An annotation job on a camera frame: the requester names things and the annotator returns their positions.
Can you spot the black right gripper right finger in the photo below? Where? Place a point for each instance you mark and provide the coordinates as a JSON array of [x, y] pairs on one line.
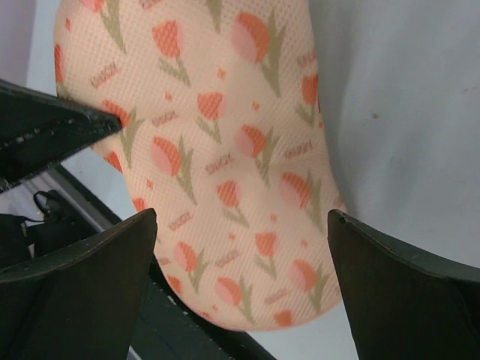
[[403, 302]]

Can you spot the pink tulip mesh laundry bag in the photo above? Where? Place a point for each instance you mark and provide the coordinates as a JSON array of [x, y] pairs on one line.
[[223, 137]]

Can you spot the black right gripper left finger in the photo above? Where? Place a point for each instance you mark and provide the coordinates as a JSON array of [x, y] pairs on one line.
[[82, 301]]

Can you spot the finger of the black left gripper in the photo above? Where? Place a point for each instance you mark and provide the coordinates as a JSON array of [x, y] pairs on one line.
[[39, 131]]

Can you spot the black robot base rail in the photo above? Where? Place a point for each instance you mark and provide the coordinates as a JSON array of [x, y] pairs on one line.
[[64, 212]]

